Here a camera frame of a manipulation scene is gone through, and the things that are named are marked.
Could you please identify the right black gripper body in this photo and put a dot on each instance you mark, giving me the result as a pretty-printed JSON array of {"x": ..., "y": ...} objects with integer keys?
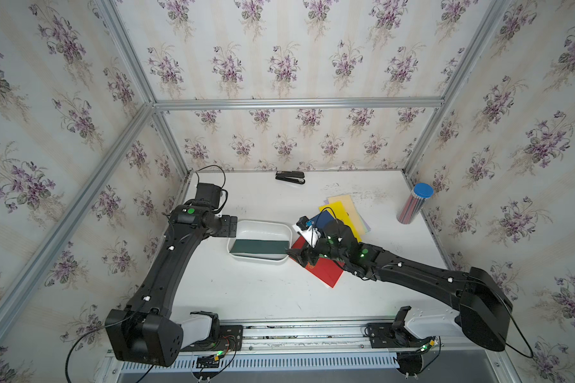
[{"x": 323, "y": 250}]

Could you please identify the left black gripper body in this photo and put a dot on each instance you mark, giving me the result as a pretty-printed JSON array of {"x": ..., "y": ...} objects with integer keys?
[{"x": 228, "y": 227}]

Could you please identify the red envelope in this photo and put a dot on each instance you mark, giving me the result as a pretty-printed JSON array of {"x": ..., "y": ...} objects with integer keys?
[{"x": 324, "y": 270}]

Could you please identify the dark green envelope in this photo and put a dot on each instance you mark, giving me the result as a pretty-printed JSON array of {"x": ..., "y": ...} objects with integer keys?
[{"x": 250, "y": 247}]

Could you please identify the white rectangular storage tray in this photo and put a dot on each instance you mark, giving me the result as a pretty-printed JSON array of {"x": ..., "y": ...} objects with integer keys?
[{"x": 265, "y": 230}]

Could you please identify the blue envelope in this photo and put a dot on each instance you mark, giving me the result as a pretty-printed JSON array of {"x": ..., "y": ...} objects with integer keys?
[{"x": 321, "y": 220}]

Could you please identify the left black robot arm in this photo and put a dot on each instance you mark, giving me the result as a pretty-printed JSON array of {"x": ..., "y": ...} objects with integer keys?
[{"x": 144, "y": 331}]

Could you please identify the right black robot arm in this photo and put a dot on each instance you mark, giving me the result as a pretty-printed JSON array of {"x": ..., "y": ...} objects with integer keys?
[{"x": 484, "y": 311}]

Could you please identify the yellow envelope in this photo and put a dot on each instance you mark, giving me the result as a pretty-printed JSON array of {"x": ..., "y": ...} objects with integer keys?
[{"x": 340, "y": 214}]

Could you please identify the beige envelope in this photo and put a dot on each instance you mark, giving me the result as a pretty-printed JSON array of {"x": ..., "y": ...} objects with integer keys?
[{"x": 350, "y": 208}]

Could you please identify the blue-lidded pencil tube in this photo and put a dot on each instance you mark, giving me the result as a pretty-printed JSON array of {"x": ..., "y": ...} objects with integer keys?
[{"x": 419, "y": 194}]

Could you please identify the black stapler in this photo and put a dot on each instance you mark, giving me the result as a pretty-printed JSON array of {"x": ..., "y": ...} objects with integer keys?
[{"x": 293, "y": 177}]

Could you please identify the small circuit board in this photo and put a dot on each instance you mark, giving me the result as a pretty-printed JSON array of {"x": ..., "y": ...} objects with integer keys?
[{"x": 208, "y": 362}]

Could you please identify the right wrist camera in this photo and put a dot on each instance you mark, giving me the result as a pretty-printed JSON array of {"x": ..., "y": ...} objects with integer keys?
[{"x": 307, "y": 229}]

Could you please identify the aluminium mounting rail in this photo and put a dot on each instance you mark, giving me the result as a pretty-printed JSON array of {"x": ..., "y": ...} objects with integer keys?
[{"x": 324, "y": 347}]

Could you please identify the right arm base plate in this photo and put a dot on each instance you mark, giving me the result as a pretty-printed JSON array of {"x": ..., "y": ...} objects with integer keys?
[{"x": 387, "y": 335}]

